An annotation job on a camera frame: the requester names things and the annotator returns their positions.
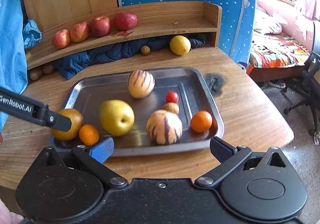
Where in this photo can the light red apple leftmost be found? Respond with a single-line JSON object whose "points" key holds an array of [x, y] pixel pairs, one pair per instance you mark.
{"points": [[61, 39]]}

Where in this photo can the metal baking tray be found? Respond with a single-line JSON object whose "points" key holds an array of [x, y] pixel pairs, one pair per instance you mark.
{"points": [[194, 95]]}

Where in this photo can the small brown kiwi front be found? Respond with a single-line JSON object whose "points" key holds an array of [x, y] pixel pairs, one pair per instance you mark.
{"points": [[171, 107]]}

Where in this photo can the curved wooden desk shelf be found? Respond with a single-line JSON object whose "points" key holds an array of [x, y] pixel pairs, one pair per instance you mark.
{"points": [[154, 19]]}

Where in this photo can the small brown kiwi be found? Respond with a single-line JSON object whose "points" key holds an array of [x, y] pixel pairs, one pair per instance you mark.
{"points": [[145, 50], [171, 107]]}

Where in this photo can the red apple rightmost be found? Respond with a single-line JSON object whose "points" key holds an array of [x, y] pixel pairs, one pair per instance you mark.
{"points": [[125, 20]]}

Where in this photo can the striped pepino melon back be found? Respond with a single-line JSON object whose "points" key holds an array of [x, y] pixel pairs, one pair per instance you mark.
{"points": [[140, 83]]}

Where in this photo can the yellow green pear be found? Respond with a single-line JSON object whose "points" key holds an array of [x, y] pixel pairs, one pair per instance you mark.
{"points": [[116, 117]]}

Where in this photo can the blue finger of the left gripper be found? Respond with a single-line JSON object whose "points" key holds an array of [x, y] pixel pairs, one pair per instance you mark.
{"points": [[58, 121]]}

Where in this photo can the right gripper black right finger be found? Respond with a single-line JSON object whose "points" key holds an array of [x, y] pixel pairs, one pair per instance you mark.
{"points": [[231, 159]]}

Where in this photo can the red cherry tomato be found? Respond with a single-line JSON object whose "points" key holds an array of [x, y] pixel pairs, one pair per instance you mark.
{"points": [[172, 97]]}

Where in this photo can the brownish yellow pear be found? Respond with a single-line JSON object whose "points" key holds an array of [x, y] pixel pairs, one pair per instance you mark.
{"points": [[77, 122]]}

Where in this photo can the black office chair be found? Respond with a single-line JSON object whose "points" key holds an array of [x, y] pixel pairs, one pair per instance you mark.
{"points": [[307, 86]]}

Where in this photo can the brown potato left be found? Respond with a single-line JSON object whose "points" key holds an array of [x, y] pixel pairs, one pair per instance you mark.
{"points": [[35, 73]]}

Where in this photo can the small orange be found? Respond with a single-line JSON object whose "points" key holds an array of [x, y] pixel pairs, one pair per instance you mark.
{"points": [[89, 135], [201, 121]]}

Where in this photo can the bed with colourful blanket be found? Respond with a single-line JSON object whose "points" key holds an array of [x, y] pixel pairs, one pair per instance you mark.
{"points": [[279, 56]]}

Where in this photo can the striped pepino melon front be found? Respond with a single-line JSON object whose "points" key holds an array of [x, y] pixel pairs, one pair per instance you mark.
{"points": [[164, 127]]}

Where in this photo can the dark blue puffer jacket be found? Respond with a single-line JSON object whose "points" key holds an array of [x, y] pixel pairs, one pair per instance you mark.
{"points": [[69, 66]]}

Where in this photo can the person's left hand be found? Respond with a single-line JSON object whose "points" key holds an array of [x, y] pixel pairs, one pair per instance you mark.
{"points": [[7, 217]]}

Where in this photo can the striped pepino melon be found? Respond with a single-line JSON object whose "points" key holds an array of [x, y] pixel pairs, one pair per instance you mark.
{"points": [[164, 127], [140, 83]]}

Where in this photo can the small brown kiwi back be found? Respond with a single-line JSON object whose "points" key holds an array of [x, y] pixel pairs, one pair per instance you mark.
{"points": [[145, 50]]}

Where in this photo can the large yellow lemon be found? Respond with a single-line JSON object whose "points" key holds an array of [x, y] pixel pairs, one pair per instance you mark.
{"points": [[180, 45]]}

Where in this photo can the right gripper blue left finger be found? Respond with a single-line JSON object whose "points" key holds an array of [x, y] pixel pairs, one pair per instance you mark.
{"points": [[91, 159]]}

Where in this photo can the white pillow on bed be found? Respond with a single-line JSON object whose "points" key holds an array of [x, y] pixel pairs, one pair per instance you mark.
{"points": [[264, 23]]}

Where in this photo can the light blue plastic cover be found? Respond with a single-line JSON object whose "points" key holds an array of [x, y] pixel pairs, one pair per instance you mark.
{"points": [[18, 33]]}

